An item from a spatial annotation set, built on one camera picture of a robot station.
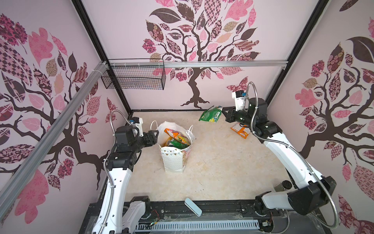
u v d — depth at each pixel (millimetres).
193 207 716
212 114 723
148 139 622
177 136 790
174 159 740
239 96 611
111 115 1002
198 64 925
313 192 382
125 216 527
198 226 697
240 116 616
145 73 949
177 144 813
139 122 632
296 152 448
